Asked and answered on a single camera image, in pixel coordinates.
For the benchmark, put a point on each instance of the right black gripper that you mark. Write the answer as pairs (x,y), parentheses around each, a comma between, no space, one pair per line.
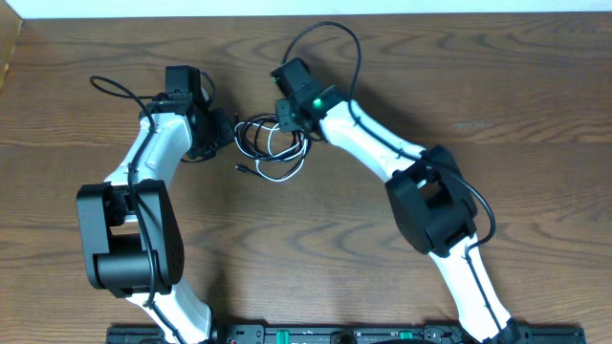
(284,122)

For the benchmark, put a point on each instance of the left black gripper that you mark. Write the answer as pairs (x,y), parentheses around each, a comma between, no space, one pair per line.
(228,134)

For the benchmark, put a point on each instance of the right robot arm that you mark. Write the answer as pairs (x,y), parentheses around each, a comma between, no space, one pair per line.
(433,206)

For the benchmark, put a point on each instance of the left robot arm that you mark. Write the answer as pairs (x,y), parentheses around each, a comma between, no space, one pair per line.
(131,240)

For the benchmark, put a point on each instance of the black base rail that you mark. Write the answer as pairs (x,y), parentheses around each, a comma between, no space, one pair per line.
(259,334)

